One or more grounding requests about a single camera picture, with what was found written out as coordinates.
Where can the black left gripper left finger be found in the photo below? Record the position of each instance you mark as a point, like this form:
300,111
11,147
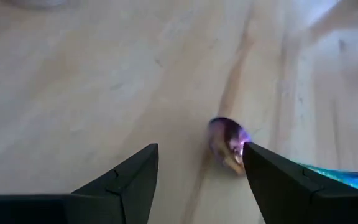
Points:
126,193

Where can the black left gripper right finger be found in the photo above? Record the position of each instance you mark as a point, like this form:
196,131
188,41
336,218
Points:
281,193

